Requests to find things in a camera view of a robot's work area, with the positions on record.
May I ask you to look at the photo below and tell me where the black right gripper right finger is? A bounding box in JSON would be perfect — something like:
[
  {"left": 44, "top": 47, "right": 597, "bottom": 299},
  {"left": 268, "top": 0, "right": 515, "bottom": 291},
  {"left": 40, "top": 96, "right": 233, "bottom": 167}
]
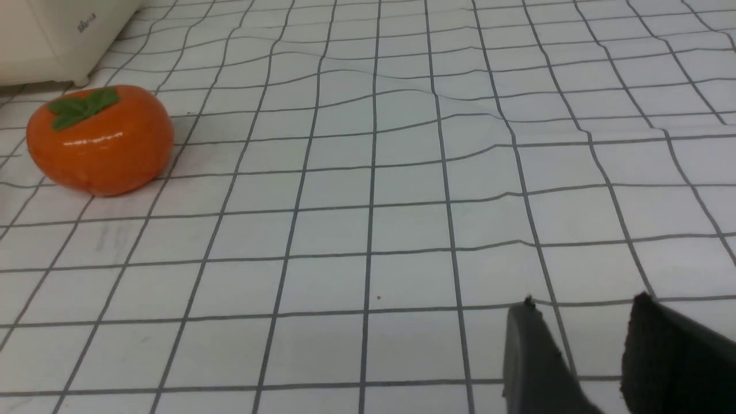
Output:
[{"left": 620, "top": 293, "right": 735, "bottom": 413}]

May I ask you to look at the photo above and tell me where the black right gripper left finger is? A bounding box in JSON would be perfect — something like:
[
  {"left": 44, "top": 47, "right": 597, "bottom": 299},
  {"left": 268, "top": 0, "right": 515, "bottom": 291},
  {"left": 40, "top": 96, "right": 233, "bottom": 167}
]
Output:
[{"left": 502, "top": 297, "right": 601, "bottom": 413}]

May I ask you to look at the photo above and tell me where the cream white toaster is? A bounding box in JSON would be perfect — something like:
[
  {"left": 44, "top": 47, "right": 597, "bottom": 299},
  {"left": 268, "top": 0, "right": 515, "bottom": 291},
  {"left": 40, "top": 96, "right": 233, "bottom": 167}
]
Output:
[{"left": 1, "top": 1, "right": 143, "bottom": 87}]

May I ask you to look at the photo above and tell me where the white grid tablecloth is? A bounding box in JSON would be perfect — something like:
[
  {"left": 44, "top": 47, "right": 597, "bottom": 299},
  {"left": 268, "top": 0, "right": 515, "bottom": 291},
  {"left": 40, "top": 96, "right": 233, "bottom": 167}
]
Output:
[{"left": 2, "top": 1, "right": 735, "bottom": 413}]

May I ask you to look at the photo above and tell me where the orange persimmon with green leaf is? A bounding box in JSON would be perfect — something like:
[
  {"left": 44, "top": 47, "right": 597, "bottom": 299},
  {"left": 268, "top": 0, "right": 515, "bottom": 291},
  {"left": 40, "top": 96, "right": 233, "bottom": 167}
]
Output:
[{"left": 26, "top": 85, "right": 175, "bottom": 197}]

